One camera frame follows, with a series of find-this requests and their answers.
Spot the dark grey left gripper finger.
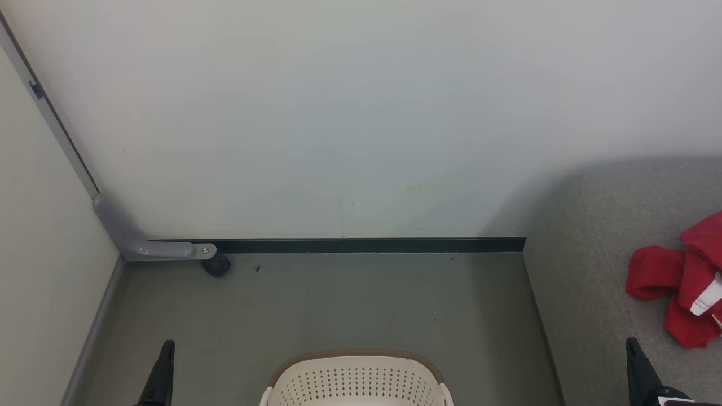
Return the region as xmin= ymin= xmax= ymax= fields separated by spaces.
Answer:
xmin=135 ymin=340 xmax=176 ymax=406

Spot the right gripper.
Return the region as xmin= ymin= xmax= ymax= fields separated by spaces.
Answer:
xmin=625 ymin=337 xmax=722 ymax=406

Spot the red and white garment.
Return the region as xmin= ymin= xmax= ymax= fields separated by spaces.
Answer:
xmin=625 ymin=211 xmax=722 ymax=349

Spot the grey skirting board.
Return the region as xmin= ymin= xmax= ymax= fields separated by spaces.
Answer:
xmin=59 ymin=255 xmax=126 ymax=406

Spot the grey fabric cushion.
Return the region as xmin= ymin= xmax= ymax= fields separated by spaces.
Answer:
xmin=523 ymin=157 xmax=722 ymax=406

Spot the small black floor stopper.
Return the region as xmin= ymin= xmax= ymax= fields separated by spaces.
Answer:
xmin=201 ymin=255 xmax=232 ymax=278

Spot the cream perforated laundry basket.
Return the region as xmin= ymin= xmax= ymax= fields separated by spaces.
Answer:
xmin=259 ymin=348 xmax=454 ymax=406

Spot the dark baseboard strip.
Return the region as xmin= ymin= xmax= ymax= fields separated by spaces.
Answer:
xmin=149 ymin=237 xmax=526 ymax=254

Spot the grey metal corner bracket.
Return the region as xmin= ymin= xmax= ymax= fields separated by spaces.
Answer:
xmin=92 ymin=193 xmax=217 ymax=261

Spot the grey metal wall profile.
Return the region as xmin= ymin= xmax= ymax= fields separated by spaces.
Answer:
xmin=0 ymin=11 xmax=101 ymax=199

